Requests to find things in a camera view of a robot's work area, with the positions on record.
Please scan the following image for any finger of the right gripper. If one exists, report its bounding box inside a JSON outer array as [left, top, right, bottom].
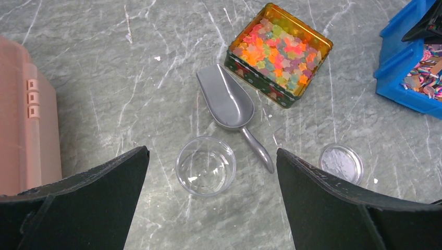
[[401, 0, 441, 44]]

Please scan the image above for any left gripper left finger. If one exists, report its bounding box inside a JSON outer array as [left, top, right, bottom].
[[1, 146, 150, 249]]

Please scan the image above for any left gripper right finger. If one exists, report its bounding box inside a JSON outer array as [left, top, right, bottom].
[[276, 148, 441, 249]]

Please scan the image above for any clear plastic cup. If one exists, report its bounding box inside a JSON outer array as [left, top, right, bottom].
[[175, 136, 237, 197]]

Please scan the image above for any metal scoop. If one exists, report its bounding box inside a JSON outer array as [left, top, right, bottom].
[[196, 64, 275, 174]]

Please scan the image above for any blue bin of lollipops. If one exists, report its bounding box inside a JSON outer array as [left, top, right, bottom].
[[374, 0, 441, 119]]

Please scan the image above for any clear round lid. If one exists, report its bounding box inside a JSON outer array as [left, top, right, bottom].
[[318, 143, 364, 185]]

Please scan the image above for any pink plastic storage box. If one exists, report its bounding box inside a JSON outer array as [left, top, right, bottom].
[[1, 37, 62, 195]]

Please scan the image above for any candy tin with gummies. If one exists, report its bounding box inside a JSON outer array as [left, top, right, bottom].
[[224, 3, 334, 109]]

